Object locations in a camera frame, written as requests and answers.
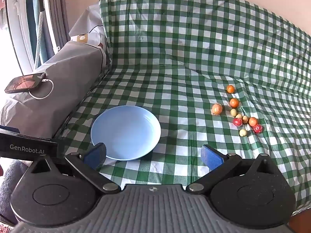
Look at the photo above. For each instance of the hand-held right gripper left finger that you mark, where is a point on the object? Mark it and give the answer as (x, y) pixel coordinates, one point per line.
(95, 154)

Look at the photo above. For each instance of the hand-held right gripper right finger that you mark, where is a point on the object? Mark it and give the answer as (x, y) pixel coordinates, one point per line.
(211, 159)

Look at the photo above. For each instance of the light blue plate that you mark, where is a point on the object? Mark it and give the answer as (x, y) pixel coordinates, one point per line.
(126, 131)

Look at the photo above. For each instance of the plastic-wrapped orange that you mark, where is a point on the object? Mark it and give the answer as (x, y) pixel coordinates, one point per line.
(217, 109)

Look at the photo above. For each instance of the small yellow-orange fruit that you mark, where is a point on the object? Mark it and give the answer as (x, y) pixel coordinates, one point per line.
(245, 119)

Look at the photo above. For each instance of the plastic-wrapped red fruit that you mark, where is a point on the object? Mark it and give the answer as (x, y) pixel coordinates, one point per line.
(258, 128)

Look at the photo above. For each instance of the orange tangerine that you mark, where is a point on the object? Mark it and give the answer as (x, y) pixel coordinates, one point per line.
(234, 102)
(230, 88)
(253, 121)

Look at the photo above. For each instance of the dark smartphone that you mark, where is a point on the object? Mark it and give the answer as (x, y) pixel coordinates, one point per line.
(24, 82)

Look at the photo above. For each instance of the grey cloth cover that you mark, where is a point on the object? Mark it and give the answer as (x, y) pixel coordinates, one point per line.
(60, 77)

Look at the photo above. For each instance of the green checked cloth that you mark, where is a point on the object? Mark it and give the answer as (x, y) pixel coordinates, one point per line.
(184, 53)

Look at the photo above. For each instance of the perforated grey metal strip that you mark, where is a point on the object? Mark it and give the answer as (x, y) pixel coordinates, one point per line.
(39, 36)

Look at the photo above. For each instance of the white printed cloth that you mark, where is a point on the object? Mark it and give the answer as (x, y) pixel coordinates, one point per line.
(87, 29)

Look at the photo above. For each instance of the white window frame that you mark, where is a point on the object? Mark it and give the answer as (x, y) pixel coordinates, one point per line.
(21, 29)

